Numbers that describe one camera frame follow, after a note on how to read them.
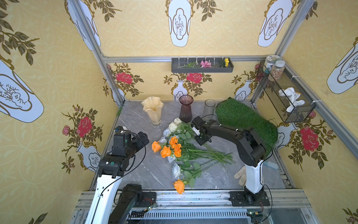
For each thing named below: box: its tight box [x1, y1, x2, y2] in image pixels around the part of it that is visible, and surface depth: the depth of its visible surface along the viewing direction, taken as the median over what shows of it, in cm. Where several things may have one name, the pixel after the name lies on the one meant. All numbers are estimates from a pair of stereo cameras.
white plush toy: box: [278, 87, 306, 113], surface depth 73 cm
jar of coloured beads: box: [268, 59, 286, 82], surface depth 82 cm
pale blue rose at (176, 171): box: [171, 162, 183, 180], surface depth 81 cm
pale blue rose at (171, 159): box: [167, 155, 176, 164], surface depth 83 cm
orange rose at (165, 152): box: [160, 145, 172, 159], surface depth 81 cm
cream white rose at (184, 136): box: [168, 122, 193, 147], surface depth 98 cm
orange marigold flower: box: [169, 135, 179, 149], surface depth 84 cm
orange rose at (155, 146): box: [151, 140, 162, 153], surface depth 89 cm
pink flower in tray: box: [200, 59, 212, 68], surface depth 90 cm
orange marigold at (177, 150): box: [174, 143, 182, 158], surface depth 81 cm
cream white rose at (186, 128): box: [173, 117, 197, 141], surface depth 100 cm
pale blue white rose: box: [163, 127, 172, 139], surface depth 97 cm
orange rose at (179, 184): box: [172, 159, 233, 195], surface depth 78 cm
